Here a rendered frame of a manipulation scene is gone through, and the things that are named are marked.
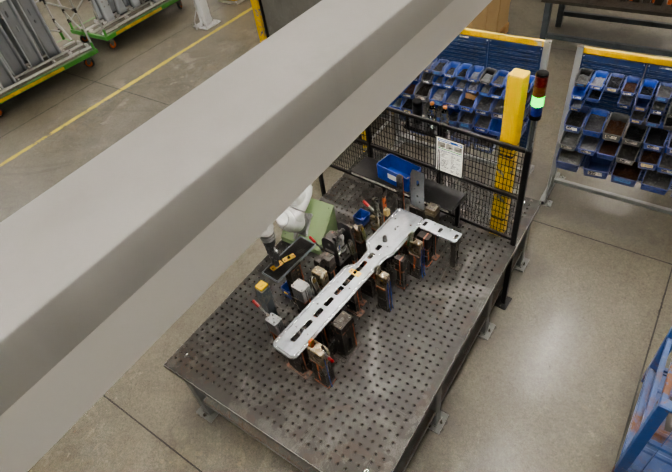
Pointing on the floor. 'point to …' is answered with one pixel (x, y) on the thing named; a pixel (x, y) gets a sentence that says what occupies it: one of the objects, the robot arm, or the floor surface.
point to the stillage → (651, 419)
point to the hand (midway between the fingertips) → (275, 261)
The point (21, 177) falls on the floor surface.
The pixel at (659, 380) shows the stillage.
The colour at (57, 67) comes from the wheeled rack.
